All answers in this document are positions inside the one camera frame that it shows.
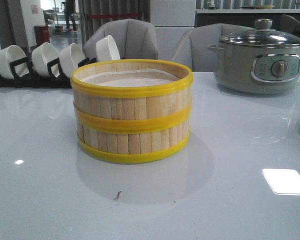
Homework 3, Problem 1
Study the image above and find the glass pot lid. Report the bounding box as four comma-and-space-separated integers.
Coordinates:
219, 18, 300, 48

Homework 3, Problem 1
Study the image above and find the person in background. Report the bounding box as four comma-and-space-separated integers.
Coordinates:
64, 0, 77, 32

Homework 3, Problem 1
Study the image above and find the right grey upholstered chair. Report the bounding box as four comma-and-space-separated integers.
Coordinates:
171, 23, 249, 72

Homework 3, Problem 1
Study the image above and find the black bowl rack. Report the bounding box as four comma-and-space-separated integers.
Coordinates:
0, 56, 97, 89

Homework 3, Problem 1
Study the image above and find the left grey upholstered chair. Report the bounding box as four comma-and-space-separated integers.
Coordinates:
82, 19, 158, 60

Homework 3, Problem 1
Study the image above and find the bamboo steamer tier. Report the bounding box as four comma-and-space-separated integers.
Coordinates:
70, 59, 193, 134
77, 119, 190, 164

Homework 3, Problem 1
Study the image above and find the white ceramic bowl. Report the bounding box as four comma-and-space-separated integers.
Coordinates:
95, 35, 121, 62
0, 45, 26, 79
59, 43, 86, 78
31, 42, 59, 77

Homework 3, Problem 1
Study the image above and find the red bin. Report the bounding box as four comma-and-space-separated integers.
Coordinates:
33, 25, 50, 46

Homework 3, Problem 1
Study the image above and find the grey-green electric cooking pot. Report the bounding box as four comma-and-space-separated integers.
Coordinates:
207, 43, 300, 95

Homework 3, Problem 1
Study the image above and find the white cabinet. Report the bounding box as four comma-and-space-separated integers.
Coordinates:
149, 0, 196, 60

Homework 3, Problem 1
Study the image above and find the grey upholstered chair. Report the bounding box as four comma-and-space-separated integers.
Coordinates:
82, 19, 158, 60
171, 23, 249, 72

